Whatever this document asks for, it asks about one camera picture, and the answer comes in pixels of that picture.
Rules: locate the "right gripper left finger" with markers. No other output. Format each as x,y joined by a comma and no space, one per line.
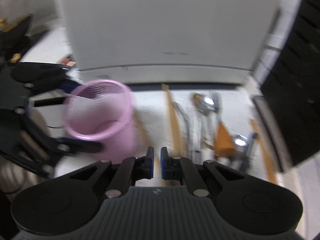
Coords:
129,171

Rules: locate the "brown handled spoon front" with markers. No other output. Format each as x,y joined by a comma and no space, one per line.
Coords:
216,139

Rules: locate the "grey green handled peeler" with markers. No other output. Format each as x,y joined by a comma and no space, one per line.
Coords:
245,162

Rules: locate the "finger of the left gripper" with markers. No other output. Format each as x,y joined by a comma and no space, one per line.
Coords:
75,147
38,78

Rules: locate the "flat wooden spatula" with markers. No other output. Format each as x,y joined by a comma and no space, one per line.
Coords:
268,162

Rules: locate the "black knife block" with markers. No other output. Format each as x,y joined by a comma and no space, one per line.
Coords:
289,104

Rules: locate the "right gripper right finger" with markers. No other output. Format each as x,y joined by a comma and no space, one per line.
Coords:
183,170

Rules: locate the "white toaster appliance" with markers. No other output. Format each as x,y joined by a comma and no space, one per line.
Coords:
156,41

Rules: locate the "pink mesh cup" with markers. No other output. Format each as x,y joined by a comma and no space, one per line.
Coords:
102,111

